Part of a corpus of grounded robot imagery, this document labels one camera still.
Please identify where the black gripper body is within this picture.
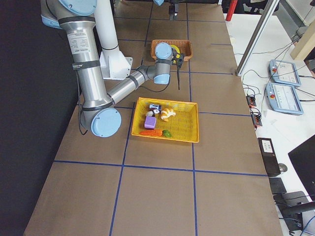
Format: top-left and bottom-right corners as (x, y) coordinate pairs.
(172, 48), (185, 66)
(169, 0), (179, 7)

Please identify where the yellow tape roll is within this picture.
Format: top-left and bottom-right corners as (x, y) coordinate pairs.
(170, 44), (181, 64)

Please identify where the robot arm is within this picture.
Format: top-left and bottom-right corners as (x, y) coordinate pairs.
(41, 0), (183, 138)
(153, 0), (179, 21)

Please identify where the brown wicker basket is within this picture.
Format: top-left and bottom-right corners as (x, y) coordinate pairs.
(151, 39), (193, 62)

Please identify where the yellow plastic basket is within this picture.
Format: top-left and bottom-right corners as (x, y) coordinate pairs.
(130, 96), (199, 143)

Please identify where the small dark can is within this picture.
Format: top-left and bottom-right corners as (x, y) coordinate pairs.
(149, 104), (161, 112)

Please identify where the toy croissant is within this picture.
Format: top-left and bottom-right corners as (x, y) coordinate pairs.
(160, 108), (176, 122)

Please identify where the panda figurine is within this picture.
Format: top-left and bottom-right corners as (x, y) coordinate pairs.
(146, 109), (160, 117)

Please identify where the white pillar with base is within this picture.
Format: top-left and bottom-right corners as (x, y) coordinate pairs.
(94, 0), (132, 80)

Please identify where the purple foam block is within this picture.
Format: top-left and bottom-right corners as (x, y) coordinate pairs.
(144, 116), (157, 129)

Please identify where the toy carrot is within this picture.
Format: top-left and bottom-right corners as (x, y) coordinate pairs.
(139, 129), (172, 138)

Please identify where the upper teach pendant tablet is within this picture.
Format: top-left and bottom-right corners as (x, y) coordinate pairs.
(269, 59), (301, 87)

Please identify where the teach pendant tablet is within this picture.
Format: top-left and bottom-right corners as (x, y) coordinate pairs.
(269, 59), (301, 87)
(265, 83), (304, 116)

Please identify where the lower teach pendant tablet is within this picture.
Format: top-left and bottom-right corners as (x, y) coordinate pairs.
(265, 83), (304, 116)

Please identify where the black box on desk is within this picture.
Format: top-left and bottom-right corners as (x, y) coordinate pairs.
(257, 138), (281, 177)

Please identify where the black computer monitor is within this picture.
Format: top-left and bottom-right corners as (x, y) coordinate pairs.
(288, 137), (315, 195)

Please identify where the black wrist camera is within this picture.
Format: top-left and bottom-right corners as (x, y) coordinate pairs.
(175, 53), (185, 71)

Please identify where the aluminium frame post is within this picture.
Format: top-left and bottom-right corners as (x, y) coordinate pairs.
(235, 0), (280, 77)

